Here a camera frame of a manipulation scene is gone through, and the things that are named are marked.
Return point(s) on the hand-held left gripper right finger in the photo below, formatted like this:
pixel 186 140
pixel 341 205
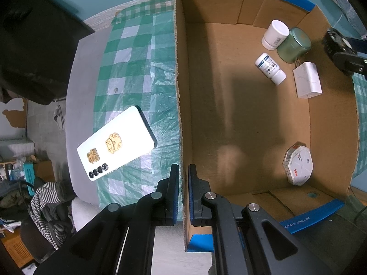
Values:
pixel 191 200

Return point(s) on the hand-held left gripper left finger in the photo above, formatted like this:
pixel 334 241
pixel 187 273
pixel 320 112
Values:
pixel 173 197

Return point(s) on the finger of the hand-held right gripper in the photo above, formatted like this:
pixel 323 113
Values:
pixel 352 64
pixel 339 43

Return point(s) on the green round tin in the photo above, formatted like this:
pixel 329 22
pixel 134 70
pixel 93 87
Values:
pixel 294 45

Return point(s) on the white charger adapter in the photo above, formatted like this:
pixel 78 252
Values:
pixel 307 80

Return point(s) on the plain white plastic bottle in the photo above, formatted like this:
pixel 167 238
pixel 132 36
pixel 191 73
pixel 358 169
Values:
pixel 275 34

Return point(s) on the white bottle blue label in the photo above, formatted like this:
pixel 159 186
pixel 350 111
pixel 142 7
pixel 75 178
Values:
pixel 269 67

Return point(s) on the brown cardboard box blue tape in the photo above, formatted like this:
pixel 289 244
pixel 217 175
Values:
pixel 243 114

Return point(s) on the white octagonal box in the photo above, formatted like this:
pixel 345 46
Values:
pixel 298 164

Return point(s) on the silver foil sheet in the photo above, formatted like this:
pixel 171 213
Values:
pixel 347 3

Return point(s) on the white phone gold stickers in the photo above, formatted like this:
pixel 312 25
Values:
pixel 120 143

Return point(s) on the black white striped cloth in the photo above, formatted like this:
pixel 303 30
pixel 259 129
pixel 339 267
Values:
pixel 46 206

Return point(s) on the small brown carton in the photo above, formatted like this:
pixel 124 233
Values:
pixel 45 171

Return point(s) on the green white checked tablecloth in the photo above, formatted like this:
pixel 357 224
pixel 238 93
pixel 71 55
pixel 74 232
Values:
pixel 134 71

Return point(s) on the white slipper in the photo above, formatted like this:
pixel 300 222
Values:
pixel 59 119

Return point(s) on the teal small box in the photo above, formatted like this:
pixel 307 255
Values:
pixel 29 177

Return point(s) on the large black boxy object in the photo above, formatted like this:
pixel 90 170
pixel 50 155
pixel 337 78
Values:
pixel 34 40

